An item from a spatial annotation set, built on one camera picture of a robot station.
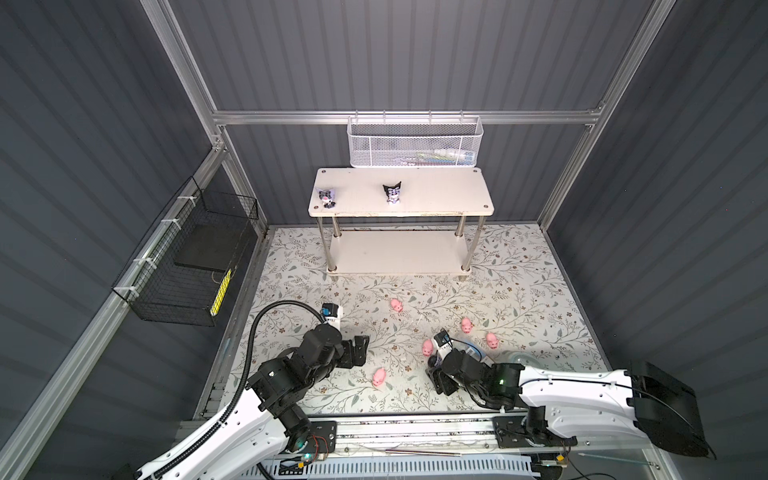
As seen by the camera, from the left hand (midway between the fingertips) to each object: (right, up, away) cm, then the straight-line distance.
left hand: (355, 339), depth 75 cm
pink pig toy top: (+11, +5, +21) cm, 24 cm away
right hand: (+22, -10, +7) cm, 25 cm away
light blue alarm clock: (+48, -9, +11) cm, 50 cm away
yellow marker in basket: (-31, +12, -6) cm, 34 cm away
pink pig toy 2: (+39, -5, +14) cm, 42 cm away
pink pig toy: (+32, -1, +17) cm, 36 cm away
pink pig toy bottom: (+6, -13, +8) cm, 16 cm away
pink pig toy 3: (+20, -6, +12) cm, 24 cm away
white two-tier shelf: (+13, +36, +52) cm, 64 cm away
